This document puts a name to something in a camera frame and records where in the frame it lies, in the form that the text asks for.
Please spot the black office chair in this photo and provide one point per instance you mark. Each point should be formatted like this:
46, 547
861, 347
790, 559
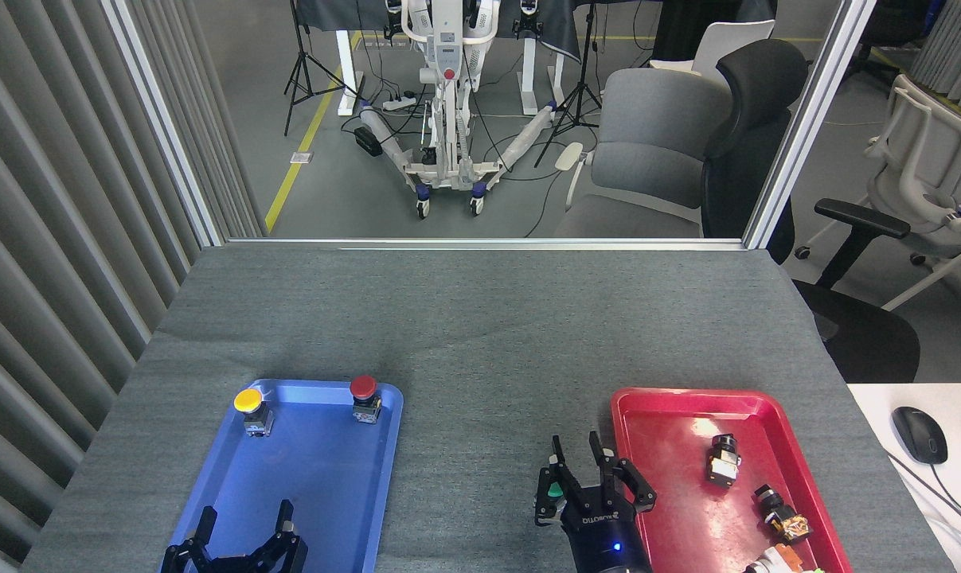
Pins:
755, 103

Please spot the black silver selector switch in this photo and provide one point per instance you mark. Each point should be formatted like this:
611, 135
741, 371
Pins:
724, 461

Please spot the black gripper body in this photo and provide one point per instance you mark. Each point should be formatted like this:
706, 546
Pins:
235, 567
603, 541

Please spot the white power strip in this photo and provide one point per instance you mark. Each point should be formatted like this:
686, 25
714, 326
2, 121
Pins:
399, 103

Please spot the white stand on wheels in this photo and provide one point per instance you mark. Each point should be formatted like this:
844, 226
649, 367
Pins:
448, 56

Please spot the white table leg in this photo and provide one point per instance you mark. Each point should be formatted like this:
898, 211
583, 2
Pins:
530, 76
346, 72

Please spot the black tripod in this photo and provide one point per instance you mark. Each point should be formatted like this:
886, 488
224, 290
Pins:
581, 87
301, 68

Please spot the red push button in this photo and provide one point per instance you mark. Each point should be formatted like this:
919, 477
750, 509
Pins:
363, 387

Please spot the white desk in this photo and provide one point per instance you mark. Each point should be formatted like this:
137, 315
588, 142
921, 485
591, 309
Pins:
886, 398

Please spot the blue plastic tray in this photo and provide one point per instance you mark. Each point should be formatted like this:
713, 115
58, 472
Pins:
329, 477

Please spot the black amber selector switch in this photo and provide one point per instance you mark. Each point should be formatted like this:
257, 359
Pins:
783, 513

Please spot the black power adapter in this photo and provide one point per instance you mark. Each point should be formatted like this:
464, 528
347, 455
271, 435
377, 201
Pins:
368, 142

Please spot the grey curtain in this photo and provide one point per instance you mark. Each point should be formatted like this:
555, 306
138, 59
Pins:
954, 48

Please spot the metal floor outlet plate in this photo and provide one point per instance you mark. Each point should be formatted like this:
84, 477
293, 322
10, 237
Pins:
302, 157

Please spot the white plastic chair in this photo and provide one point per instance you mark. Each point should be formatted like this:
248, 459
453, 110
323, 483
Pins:
731, 40

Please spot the white mesh office chair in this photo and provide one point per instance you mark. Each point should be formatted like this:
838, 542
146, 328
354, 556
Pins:
926, 159

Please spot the silver frame post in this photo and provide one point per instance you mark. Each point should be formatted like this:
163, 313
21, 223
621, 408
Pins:
806, 119
158, 119

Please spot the red plastic tray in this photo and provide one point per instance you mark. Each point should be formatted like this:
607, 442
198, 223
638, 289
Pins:
671, 446

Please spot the white orange switch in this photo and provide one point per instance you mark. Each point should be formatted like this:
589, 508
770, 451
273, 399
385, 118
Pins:
783, 559

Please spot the silver frame rail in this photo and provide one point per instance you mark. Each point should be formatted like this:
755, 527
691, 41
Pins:
488, 243

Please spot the grey office chair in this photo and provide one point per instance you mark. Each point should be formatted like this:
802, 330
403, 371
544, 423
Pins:
647, 151

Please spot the yellow push button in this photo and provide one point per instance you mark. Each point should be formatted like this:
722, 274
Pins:
248, 400

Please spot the black computer mouse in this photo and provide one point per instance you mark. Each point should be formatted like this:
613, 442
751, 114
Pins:
919, 434

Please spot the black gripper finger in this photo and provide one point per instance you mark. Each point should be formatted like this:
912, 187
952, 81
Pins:
627, 485
287, 555
548, 513
187, 559

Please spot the green push button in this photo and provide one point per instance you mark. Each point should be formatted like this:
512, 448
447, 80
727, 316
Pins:
556, 491

